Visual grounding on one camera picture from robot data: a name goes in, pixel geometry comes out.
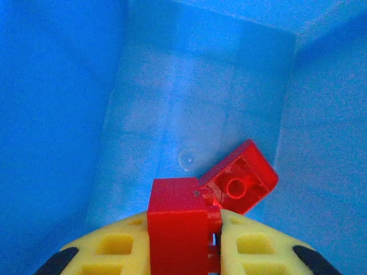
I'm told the red lego brick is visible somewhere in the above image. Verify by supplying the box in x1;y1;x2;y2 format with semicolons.
198;139;279;215
147;177;223;275

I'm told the blue three-compartment plastic bin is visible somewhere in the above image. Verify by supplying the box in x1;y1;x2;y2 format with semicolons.
0;0;367;275

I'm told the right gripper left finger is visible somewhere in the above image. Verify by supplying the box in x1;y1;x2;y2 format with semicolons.
34;211;151;275

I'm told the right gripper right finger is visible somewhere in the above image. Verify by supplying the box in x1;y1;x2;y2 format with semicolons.
219;210;343;275

